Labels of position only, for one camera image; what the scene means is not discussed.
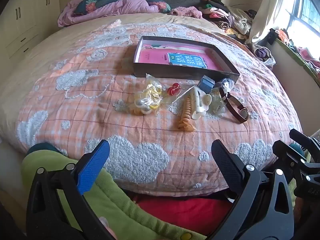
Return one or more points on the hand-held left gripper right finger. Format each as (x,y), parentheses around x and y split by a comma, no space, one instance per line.
(225,163)

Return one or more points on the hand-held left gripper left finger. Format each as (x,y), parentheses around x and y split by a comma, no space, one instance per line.
(93,166)

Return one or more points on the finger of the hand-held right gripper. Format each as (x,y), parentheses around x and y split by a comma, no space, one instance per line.
(305,138)
(287,152)

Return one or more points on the clear packet of gold jewelry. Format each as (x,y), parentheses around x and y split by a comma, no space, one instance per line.
(216,106)

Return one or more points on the orange spiral hair clip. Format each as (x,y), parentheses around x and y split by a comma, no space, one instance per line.
(186,120)

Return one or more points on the white hair claw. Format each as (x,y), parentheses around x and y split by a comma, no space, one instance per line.
(197,107)

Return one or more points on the crinkled silvery jewelry packet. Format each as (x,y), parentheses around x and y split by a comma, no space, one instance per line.
(226,83)

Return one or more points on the small blue box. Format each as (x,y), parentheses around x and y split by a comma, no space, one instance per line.
(205,84)

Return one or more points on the red cherry earring packet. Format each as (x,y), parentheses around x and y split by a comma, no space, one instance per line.
(172,90)

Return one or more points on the grey cardboard box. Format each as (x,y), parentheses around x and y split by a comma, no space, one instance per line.
(150,68)

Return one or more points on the person's left hand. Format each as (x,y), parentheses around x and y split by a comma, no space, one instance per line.
(107,227)

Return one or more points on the red cloth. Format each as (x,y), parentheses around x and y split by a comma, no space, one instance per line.
(187,212)

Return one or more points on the orange checkered quilt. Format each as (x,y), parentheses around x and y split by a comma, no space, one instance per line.
(100,100)

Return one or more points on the clothes on windowsill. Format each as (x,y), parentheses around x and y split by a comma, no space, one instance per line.
(302,52)

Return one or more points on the bag of clothes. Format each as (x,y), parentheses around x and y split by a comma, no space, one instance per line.
(262,53)

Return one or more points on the pink book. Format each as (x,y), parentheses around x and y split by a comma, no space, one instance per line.
(155,55)

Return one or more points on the window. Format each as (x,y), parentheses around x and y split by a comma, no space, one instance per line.
(307,7)

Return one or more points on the white curtain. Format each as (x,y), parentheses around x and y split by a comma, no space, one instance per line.
(270,7)

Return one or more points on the beige bed cover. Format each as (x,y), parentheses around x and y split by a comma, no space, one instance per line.
(82,30)

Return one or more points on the pile of clothes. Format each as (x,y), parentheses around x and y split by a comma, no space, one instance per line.
(225,17)

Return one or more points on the pink fuzzy blanket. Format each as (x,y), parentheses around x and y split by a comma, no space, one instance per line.
(186,12)

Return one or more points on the purple duvet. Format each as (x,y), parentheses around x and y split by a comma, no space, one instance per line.
(120,7)

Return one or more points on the cream wardrobe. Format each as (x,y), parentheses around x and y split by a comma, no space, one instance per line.
(25,17)

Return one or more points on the dark floral pillow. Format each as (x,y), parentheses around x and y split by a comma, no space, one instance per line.
(97,1)
(161,6)

